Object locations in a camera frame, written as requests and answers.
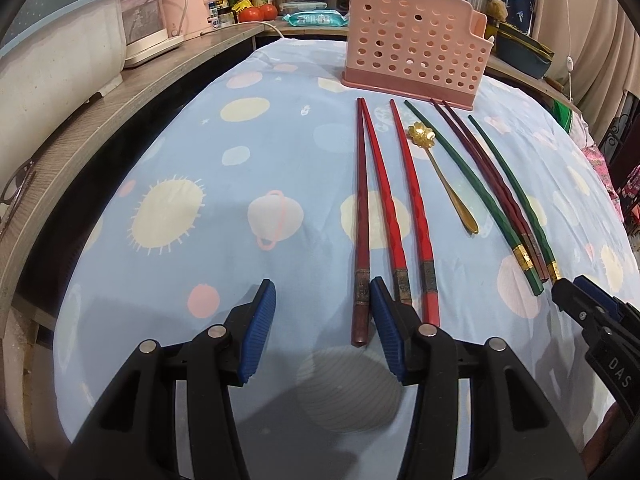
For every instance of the maroon chopstick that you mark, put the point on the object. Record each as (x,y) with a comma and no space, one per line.
(487,165)
(492,195)

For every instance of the dark red chopstick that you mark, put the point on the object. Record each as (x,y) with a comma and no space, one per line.
(361,220)

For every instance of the green plastic basin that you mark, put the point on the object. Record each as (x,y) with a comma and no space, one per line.
(562,115)

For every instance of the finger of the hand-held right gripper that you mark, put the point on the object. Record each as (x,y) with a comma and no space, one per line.
(602,302)
(575,305)

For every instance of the black eyeglasses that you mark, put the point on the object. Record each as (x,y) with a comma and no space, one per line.
(15,185)

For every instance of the pink floral cloth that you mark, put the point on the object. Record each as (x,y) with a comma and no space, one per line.
(612,170)

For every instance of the bright red chopstick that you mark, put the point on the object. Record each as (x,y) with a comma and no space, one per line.
(382,195)
(412,200)

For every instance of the blue baking dish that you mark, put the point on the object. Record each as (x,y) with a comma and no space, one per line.
(522,50)

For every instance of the yellow snack bag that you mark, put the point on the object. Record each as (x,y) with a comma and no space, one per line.
(245,5)

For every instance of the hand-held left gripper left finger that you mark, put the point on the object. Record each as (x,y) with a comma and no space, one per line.
(257,330)

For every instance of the pink electric kettle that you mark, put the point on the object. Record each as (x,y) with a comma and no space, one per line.
(192,0)

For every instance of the gold flower spoon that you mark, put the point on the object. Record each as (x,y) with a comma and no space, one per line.
(442,175)

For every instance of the green chopstick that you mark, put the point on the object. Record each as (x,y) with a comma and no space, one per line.
(517,185)
(470,180)

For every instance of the brown loofah sponge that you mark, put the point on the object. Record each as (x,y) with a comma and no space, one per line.
(497,10)

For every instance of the blue planet print bedsheet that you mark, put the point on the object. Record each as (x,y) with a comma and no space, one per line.
(225,200)

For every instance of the dark glass jar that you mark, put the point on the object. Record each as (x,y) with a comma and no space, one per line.
(225,16)

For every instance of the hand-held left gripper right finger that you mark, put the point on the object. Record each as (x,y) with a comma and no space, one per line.
(387,325)

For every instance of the beige curtain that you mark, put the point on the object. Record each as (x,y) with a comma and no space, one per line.
(595,30)

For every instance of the white steamer appliance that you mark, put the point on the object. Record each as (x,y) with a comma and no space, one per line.
(147,25)

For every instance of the teal wet wipes pack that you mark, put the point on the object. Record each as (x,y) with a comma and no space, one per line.
(315,19)

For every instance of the white basin with blue rim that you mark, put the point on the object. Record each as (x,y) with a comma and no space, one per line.
(55,70)

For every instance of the pink perforated utensil holder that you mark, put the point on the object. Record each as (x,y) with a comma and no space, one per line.
(415,35)

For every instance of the red tomato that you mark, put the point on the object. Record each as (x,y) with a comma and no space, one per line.
(250,13)
(269,10)

